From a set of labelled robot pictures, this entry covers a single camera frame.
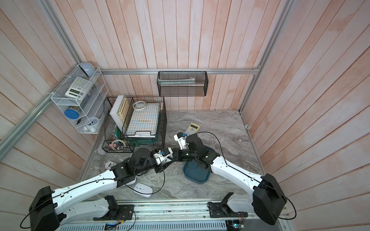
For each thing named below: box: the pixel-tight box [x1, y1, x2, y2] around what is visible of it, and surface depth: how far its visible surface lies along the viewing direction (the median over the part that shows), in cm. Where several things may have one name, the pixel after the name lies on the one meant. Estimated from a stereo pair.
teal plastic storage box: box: [183, 160, 211, 185], surface depth 87 cm
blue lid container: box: [64, 109, 80, 120], surface depth 79 cm
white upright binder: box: [109, 94, 130, 133], surface depth 90 cm
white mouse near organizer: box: [104, 161, 118, 170], surface depth 90 cm
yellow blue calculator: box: [184, 122, 201, 137], surface depth 109 cm
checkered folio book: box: [125, 102, 161, 138], surface depth 88 cm
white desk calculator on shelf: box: [65, 76, 93, 101], surface depth 77 cm
